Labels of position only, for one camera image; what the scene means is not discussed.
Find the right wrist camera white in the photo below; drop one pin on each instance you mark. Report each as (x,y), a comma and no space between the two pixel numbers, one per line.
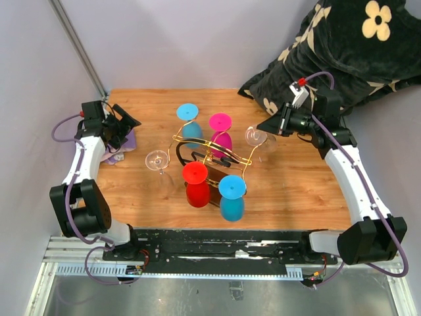
(300,92)

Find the gold wire wine glass rack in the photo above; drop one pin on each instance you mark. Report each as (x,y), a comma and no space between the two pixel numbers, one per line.
(209,154)

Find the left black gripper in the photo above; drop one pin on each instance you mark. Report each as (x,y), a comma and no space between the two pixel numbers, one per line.
(126,124)

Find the magenta wine glass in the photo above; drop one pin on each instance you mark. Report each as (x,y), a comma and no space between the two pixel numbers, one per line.
(221,123)

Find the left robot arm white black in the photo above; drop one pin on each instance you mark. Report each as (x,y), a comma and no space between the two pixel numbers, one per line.
(79,205)

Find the cyan wine glass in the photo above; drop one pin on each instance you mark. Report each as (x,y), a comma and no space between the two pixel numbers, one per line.
(188,113)
(232,188)

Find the back cyan wine glass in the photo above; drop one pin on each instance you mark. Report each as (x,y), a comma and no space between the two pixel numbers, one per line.
(188,113)

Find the aluminium corner rail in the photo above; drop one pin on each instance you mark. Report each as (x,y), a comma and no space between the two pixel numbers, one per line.
(67,25)

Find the slotted grey cable duct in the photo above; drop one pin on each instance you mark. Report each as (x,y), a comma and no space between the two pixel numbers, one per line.
(197,270)

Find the front cyan wine glass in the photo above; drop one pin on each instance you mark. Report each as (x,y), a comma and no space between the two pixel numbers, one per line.
(232,188)

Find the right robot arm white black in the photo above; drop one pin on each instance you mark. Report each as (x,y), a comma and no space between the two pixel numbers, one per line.
(375,234)

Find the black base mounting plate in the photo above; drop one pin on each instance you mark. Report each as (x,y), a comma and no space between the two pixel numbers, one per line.
(220,248)

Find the red wine glass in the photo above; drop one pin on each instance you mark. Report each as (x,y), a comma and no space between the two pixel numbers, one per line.
(197,190)

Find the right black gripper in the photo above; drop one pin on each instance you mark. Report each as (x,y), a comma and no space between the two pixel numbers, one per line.
(277,124)

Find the clear wine glass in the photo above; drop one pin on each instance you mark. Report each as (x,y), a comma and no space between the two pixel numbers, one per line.
(158,161)
(258,138)

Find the black floral plush pillow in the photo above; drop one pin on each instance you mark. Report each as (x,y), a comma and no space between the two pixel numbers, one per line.
(364,49)

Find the purple cloth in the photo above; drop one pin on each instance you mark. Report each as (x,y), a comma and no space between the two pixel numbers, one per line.
(113,156)

